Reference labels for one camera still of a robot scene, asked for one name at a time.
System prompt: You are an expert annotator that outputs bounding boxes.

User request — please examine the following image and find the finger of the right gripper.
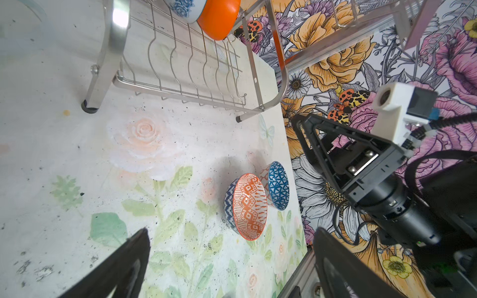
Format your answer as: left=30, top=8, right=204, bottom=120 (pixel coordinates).
left=291, top=114, right=391, bottom=149
left=291, top=120, right=349, bottom=187

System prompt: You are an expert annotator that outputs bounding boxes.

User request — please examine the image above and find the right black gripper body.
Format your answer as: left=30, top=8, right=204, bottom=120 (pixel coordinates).
left=327, top=141, right=443, bottom=246

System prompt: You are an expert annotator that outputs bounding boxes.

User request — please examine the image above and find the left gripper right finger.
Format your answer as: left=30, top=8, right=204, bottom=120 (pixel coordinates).
left=313, top=228, right=403, bottom=298

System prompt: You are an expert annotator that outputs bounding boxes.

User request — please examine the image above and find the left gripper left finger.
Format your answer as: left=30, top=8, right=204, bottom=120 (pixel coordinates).
left=61, top=228, right=150, bottom=298

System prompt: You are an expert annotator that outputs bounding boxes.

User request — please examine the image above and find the red patterned ceramic bowl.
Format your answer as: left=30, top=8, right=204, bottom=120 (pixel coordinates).
left=224, top=173, right=268, bottom=241

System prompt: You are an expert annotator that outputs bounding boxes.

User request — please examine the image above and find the orange plastic bowl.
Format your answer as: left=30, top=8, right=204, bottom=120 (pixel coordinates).
left=197, top=0, right=241, bottom=40

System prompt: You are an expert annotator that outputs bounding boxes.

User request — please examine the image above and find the blue floral ceramic bowl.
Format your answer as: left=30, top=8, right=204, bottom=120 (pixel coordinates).
left=164, top=0, right=207, bottom=24

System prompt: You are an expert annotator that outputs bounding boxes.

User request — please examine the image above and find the steel wire dish rack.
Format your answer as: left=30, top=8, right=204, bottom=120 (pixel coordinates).
left=81, top=1, right=440, bottom=122

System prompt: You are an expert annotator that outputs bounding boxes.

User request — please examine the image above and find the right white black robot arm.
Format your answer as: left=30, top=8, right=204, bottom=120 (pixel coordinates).
left=291, top=113, right=477, bottom=298

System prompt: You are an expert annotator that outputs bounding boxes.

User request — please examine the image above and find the dark blue patterned bowl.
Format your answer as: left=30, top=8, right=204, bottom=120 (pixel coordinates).
left=260, top=161, right=289, bottom=211

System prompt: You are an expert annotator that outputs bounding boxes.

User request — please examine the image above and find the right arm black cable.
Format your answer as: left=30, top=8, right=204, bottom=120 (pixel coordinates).
left=331, top=111, right=477, bottom=247

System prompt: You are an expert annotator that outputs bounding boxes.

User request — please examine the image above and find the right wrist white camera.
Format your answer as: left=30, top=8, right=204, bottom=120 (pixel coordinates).
left=371, top=82, right=438, bottom=145

